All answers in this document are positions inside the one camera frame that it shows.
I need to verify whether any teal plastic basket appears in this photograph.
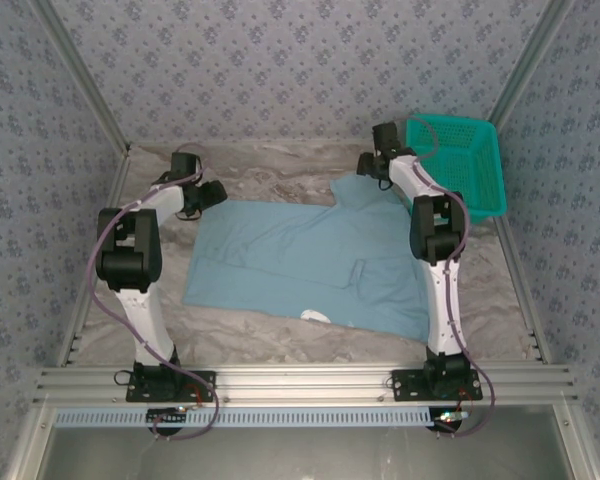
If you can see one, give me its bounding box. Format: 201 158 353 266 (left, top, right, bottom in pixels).
402 113 510 227

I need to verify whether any light blue printed t-shirt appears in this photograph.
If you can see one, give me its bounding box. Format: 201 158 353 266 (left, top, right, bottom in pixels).
181 173 431 344

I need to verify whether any black adapter board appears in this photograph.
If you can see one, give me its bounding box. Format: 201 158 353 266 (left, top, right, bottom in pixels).
429 407 470 434
146 407 189 436

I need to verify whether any grey metal panel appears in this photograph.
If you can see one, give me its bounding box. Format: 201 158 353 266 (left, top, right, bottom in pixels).
39 427 569 480

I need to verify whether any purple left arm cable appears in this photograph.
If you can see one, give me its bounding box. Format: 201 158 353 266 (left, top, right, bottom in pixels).
88 142 224 442

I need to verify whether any aluminium frame post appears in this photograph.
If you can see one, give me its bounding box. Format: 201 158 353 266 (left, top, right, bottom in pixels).
479 0 580 151
29 0 133 157

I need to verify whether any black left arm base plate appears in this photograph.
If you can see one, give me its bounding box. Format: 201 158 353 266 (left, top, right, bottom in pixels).
125 370 217 403

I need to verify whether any aluminium mounting rail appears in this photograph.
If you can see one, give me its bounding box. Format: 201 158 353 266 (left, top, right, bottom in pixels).
32 364 580 405

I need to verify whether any slotted pale blue cable duct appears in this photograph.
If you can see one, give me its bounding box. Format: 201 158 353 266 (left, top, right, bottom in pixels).
53 405 435 429

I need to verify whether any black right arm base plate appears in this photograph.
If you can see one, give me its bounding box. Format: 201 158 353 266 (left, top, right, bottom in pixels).
390 369 484 403

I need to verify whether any aluminium frame leg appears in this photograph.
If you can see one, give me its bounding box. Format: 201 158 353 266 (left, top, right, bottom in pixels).
7 404 56 480
552 403 599 480

